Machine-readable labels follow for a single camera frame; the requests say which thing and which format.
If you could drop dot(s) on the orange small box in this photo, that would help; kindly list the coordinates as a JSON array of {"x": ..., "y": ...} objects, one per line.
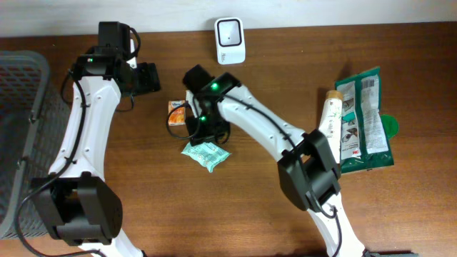
[{"x": 177, "y": 113}]

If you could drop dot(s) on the green wipes packet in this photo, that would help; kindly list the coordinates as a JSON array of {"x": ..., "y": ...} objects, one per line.
[{"x": 364, "y": 142}]

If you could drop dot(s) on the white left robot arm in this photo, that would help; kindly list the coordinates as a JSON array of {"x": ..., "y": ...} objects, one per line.
[{"x": 74, "y": 201}]

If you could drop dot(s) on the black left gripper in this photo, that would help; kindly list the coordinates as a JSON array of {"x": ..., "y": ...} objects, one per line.
[{"x": 149, "y": 78}]

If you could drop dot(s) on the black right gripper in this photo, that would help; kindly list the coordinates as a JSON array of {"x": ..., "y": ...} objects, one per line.
[{"x": 206, "y": 132}]

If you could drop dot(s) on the green lid glass jar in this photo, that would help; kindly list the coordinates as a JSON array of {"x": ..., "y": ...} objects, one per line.
[{"x": 390, "y": 124}]

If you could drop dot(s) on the teal small packet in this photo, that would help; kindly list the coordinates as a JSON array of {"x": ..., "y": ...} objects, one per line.
[{"x": 208, "y": 155}]

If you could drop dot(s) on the white barcode scanner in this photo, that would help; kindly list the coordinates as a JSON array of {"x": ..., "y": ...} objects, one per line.
[{"x": 230, "y": 41}]

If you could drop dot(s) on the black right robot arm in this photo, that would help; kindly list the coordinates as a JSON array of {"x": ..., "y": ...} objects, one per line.
[{"x": 307, "y": 170}]

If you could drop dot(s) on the grey plastic mesh basket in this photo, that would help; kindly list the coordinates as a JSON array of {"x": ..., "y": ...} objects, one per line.
[{"x": 33, "y": 124}]

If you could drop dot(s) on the white cream tube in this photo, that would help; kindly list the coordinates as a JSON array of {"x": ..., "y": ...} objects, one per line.
[{"x": 330, "y": 123}]

